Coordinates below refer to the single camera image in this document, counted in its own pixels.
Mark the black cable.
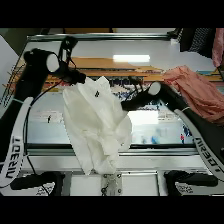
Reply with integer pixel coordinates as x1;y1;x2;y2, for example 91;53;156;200
24;79;65;176

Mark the pink garment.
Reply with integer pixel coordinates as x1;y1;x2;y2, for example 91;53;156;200
211;27;224;68

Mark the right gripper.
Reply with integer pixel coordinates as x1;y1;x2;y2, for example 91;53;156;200
120;91;152;113

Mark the salmon garment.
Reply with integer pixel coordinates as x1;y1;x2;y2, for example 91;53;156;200
162;65;224;127

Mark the white shirt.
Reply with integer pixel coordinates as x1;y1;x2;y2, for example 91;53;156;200
62;75;134;176

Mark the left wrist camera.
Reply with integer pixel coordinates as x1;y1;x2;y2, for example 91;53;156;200
58;35;80;65

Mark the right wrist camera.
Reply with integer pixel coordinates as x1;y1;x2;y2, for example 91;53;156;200
127;75;145;95

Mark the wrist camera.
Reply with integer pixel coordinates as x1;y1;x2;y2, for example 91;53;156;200
127;75;145;95
58;35;80;65

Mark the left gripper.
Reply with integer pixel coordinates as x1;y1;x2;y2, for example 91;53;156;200
59;64;87;85

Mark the black garment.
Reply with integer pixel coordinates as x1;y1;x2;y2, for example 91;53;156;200
179;27;198;53

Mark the grey checked garment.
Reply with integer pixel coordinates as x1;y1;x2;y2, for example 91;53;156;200
192;27;216;58

